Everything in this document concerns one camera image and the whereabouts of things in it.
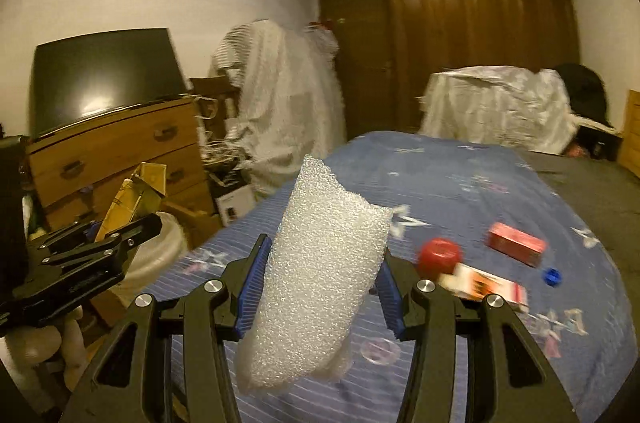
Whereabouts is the dark wooden wardrobe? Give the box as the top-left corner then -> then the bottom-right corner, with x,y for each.
380,0 -> 581,134

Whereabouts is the black bag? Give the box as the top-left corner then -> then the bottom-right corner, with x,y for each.
555,63 -> 616,129

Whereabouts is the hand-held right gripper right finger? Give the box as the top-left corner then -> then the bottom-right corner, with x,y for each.
377,253 -> 583,423

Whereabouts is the black monitor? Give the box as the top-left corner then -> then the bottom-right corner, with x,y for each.
27,28 -> 188,139

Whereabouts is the wooden dresser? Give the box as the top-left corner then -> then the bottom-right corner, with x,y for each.
27,96 -> 216,235

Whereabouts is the small white box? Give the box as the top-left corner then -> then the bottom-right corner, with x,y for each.
216,187 -> 256,226

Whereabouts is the white plastic bucket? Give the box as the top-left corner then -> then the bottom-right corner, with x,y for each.
107,210 -> 191,299

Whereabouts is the red and white carton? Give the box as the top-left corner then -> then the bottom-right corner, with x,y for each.
437,264 -> 530,314

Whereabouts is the wooden chair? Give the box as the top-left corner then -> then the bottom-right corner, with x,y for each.
190,77 -> 241,139

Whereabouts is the shiny white cloth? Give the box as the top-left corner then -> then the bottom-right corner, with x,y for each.
417,66 -> 581,154

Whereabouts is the white foam sleeve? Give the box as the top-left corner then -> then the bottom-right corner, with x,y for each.
235,154 -> 393,396

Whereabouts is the red apple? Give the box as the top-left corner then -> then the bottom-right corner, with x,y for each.
419,238 -> 462,279

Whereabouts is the red rectangular box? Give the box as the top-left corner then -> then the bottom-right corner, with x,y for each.
487,222 -> 547,268

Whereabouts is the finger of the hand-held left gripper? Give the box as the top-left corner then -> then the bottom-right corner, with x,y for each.
30,215 -> 163,265
0,243 -> 130,337

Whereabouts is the yellow cardboard packaging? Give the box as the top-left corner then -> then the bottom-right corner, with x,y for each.
95,162 -> 168,244

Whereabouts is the tangle of white cables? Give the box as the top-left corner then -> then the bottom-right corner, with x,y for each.
197,138 -> 251,175

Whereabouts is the striped cloth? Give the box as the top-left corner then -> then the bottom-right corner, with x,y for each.
210,19 -> 346,199

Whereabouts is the blue checkered star blanket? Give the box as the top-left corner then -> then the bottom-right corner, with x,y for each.
140,130 -> 631,423

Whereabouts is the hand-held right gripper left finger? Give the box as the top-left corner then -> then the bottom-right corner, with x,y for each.
60,233 -> 273,423

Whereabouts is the dark wooden door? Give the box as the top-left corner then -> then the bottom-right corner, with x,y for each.
317,0 -> 396,139

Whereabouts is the wooden headboard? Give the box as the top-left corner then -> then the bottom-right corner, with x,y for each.
617,89 -> 640,179

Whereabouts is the person's left hand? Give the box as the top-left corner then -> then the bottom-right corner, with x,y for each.
5,308 -> 87,385

